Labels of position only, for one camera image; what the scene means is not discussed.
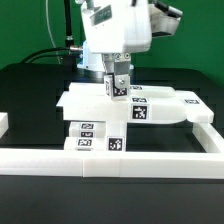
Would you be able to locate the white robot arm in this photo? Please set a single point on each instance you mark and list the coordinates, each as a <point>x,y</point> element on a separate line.
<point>95,61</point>

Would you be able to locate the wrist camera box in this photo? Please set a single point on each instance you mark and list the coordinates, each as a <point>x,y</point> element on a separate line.
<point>164,19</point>

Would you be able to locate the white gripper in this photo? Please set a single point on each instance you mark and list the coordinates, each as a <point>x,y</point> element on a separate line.
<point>117,26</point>

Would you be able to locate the white chair seat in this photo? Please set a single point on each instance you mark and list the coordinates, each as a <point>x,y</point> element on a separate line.
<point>86,136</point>

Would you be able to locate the white chair back frame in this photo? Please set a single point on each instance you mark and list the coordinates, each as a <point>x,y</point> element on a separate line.
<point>145,104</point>

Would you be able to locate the white U-shaped fence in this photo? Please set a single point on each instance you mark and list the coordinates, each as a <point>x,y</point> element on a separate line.
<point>206,165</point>

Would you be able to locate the white part at left edge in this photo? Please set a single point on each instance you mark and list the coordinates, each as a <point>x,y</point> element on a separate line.
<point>3,123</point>

